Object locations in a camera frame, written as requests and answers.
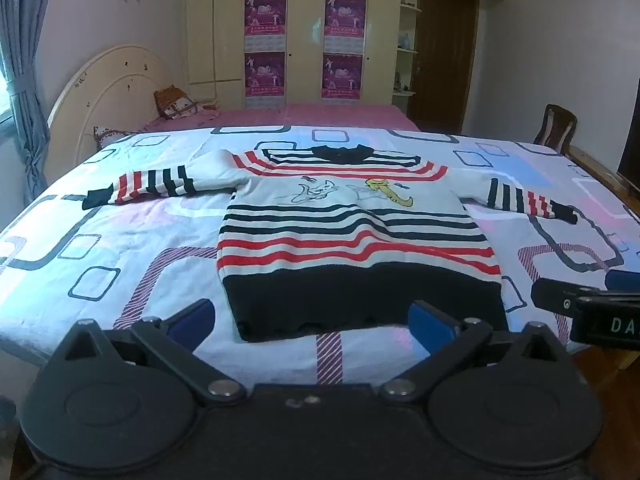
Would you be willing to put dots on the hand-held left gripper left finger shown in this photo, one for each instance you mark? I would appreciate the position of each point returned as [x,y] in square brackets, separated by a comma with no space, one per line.
[192,319]

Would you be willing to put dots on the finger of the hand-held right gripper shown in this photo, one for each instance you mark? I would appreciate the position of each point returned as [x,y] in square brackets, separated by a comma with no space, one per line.
[622,280]
[562,299]

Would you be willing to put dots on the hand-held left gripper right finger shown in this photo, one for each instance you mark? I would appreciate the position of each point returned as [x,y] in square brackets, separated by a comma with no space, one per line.
[430,322]

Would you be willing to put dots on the striped knit sweater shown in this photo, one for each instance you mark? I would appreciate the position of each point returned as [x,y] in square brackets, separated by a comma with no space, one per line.
[350,240]

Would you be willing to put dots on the patterned bed blanket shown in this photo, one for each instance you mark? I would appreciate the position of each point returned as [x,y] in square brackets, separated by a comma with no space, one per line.
[125,240]

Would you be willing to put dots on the brown wooden chair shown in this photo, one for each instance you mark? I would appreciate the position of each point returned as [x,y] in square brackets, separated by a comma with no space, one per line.
[555,127]

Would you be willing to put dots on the white dotted pillow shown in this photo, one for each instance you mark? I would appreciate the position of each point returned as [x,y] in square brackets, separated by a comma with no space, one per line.
[112,135]

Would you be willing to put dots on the orange patterned pillow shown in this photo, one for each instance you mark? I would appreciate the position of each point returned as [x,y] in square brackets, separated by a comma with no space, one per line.
[175,102]

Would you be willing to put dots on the pink bed sheet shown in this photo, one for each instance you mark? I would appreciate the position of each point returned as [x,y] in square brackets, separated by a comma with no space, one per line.
[325,114]

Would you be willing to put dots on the cream bed headboard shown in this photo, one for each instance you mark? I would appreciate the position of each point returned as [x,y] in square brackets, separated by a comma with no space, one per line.
[110,85]

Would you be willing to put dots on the cream corner shelf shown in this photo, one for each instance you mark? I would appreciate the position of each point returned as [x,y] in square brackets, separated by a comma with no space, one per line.
[407,65]

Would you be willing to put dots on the brown wooden door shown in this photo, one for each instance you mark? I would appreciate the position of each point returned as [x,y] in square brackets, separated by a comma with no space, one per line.
[445,60]

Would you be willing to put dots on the light blue vase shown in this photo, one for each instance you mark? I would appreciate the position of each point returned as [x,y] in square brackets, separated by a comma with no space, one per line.
[406,40]

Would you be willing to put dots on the blue curtain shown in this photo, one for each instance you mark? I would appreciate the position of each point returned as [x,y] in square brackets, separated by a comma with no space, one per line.
[25,85]

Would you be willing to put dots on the cream wardrobe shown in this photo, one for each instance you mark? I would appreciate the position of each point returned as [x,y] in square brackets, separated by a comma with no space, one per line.
[305,35]

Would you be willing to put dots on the wooden bed frame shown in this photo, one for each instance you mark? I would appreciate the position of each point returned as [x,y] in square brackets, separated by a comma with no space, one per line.
[600,165]

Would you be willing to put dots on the purple wall poster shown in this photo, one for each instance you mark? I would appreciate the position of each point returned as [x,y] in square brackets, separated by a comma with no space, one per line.
[265,15]
[342,77]
[264,77]
[345,15]

